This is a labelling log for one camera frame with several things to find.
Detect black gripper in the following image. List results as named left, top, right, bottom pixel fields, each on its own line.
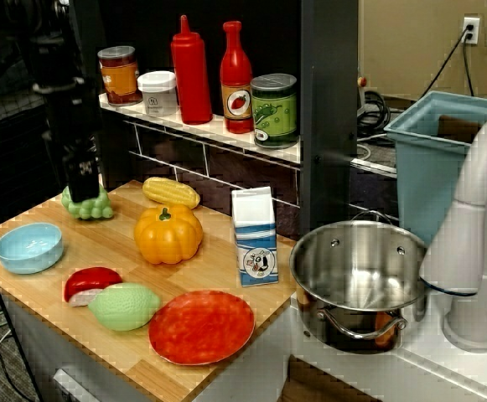
left=44, top=77, right=102, bottom=203

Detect light blue bowl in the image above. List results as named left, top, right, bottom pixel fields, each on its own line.
left=0, top=222, right=65, bottom=276

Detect green toy grapes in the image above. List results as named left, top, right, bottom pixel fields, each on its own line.
left=60, top=183, right=115, bottom=221

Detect wooden cutting board counter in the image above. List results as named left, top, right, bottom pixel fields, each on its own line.
left=0, top=179, right=297, bottom=402

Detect yellow toy corn cob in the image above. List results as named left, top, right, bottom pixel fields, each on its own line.
left=142, top=176, right=201, bottom=209

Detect orange jam jar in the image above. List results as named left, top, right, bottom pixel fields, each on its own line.
left=97, top=45, right=143, bottom=106

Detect red apple slice toy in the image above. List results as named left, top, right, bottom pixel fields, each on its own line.
left=63, top=266, right=124, bottom=308

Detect white lidded jar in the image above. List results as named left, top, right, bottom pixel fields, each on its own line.
left=137, top=70, right=179, bottom=117

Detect yellow toy pumpkin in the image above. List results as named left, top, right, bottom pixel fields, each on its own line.
left=132, top=204, right=205, bottom=265

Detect dark tile backsplash panel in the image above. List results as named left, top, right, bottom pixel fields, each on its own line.
left=122, top=118, right=302, bottom=243

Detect green toy lemon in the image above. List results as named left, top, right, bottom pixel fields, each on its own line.
left=87, top=282, right=162, bottom=332

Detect red ketchup squeeze bottle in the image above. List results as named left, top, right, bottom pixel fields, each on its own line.
left=170, top=14, right=215, bottom=126

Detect white toy kitchen shelf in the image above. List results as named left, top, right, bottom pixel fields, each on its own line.
left=97, top=91, right=303, bottom=165

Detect red strawberry sauce bottle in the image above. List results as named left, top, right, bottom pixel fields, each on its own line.
left=220, top=20, right=255, bottom=135

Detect blue white milk carton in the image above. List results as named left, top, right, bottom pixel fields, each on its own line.
left=231, top=186, right=280, bottom=288

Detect red orange plate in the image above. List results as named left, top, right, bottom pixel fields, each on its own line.
left=148, top=290, right=256, bottom=367

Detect green peas toy can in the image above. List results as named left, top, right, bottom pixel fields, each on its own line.
left=249, top=73, right=299, bottom=149

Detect stainless steel pot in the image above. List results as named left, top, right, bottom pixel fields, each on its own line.
left=288, top=210, right=431, bottom=355

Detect white box with red button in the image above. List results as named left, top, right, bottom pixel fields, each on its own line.
left=356, top=75, right=370, bottom=119

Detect light blue plastic bin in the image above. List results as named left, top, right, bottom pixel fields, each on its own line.
left=383, top=90, right=487, bottom=249

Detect brown cardboard pieces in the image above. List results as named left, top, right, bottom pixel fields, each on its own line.
left=437, top=114, right=485, bottom=148

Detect white toy sink counter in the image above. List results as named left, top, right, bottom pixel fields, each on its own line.
left=192, top=288, right=487, bottom=402

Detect white toy faucet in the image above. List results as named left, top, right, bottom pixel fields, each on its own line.
left=418, top=113, right=487, bottom=352

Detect dark grey upright post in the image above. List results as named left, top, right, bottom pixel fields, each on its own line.
left=298, top=0, right=360, bottom=245

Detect black coiled cables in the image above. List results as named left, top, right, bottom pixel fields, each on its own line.
left=357, top=89, right=404, bottom=140

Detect black power cable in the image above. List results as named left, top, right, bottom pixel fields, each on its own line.
left=417, top=25, right=477, bottom=100

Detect white wall power outlet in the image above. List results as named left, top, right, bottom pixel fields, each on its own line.
left=461, top=16, right=481, bottom=45

